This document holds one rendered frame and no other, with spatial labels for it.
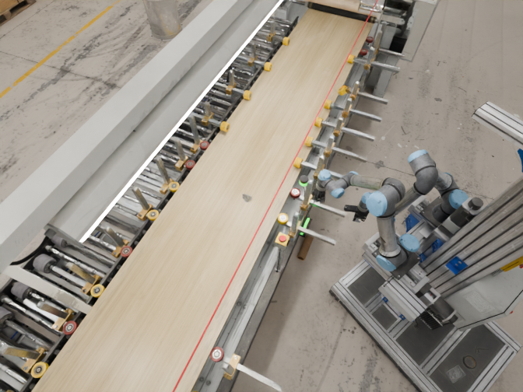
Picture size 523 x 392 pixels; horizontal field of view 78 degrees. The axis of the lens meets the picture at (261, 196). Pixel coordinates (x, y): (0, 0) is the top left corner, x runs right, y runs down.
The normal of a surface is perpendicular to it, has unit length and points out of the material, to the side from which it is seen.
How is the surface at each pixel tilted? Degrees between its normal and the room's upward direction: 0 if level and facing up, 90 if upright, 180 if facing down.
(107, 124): 0
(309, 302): 0
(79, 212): 61
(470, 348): 0
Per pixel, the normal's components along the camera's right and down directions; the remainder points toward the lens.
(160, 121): 0.79, 0.05
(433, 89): 0.00, -0.54
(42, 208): 0.91, 0.36
